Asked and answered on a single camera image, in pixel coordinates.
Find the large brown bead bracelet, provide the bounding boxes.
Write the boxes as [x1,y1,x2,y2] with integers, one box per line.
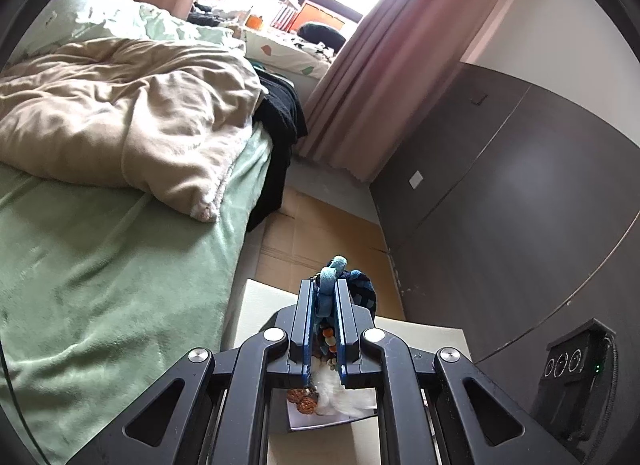
[285,326,338,415]

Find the blue knitted flower accessory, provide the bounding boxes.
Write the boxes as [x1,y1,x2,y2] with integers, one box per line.
[311,255,378,329]

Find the black open jewelry box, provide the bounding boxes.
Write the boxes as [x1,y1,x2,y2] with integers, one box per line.
[285,387,378,431]

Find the green bed sheet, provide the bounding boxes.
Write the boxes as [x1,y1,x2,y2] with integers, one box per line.
[1,127,271,464]

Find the dark wardrobe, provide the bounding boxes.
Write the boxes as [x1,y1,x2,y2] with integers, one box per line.
[370,64,639,405]

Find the cardboard floor sheets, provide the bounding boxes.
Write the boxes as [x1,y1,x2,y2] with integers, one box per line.
[255,186,405,320]

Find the beige duvet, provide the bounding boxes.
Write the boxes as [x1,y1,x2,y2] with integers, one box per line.
[1,38,266,222]

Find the black clothing on bed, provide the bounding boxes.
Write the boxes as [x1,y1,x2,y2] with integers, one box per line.
[246,67,308,232]

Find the pink right curtain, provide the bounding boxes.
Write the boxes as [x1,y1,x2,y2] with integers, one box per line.
[297,0,499,182]

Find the patterned window seat cushion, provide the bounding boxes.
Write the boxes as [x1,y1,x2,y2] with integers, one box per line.
[241,27,332,80]

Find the black bag on sill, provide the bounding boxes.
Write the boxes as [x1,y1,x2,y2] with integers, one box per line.
[297,22,346,53]

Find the green patterned pillow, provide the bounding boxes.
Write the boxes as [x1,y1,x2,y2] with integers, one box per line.
[9,0,246,64]

